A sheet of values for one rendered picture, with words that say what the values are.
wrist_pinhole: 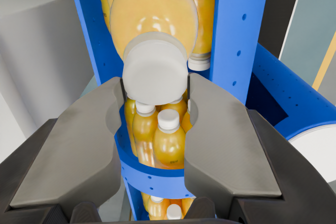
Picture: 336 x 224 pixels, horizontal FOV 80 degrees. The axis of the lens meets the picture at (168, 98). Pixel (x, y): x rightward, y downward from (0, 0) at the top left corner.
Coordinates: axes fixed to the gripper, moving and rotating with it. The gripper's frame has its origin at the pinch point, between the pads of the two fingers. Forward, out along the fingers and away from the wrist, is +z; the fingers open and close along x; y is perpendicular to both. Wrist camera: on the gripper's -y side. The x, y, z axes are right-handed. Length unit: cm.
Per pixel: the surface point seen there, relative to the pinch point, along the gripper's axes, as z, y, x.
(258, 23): 15.8, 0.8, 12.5
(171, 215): 16, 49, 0
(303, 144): 30, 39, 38
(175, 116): 17.1, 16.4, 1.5
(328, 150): 30, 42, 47
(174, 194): 10.3, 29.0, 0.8
